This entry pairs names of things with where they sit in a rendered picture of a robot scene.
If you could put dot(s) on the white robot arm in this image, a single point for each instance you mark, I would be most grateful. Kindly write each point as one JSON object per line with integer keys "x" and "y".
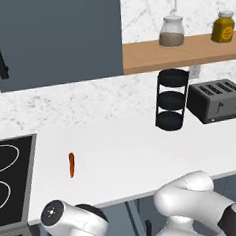
{"x": 187, "y": 205}

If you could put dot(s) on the black three-tier stand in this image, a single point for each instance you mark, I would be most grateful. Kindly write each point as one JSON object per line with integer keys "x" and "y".
{"x": 171, "y": 100}

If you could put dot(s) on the grey four-slot toaster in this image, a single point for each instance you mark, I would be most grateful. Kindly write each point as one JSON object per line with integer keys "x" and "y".
{"x": 217, "y": 100}

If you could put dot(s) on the glass jar with brown contents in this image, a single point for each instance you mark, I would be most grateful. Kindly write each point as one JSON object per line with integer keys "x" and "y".
{"x": 171, "y": 32}

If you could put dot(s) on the black hob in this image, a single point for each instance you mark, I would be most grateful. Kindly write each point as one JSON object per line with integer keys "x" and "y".
{"x": 9, "y": 180}

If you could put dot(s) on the grey base cupboard front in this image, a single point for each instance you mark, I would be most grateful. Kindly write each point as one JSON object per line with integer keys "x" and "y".
{"x": 234, "y": 184}

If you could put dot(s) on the yellow jar with white lid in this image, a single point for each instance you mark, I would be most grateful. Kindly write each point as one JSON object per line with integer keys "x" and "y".
{"x": 224, "y": 27}

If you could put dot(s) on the white wall socket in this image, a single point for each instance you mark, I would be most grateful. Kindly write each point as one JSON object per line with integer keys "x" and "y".
{"x": 195, "y": 71}

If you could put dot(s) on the wooden wall shelf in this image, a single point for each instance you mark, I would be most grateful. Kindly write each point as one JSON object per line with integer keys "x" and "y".
{"x": 181, "y": 53}

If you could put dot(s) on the grey wall cupboard door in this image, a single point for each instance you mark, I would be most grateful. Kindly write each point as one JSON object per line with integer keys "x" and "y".
{"x": 55, "y": 38}

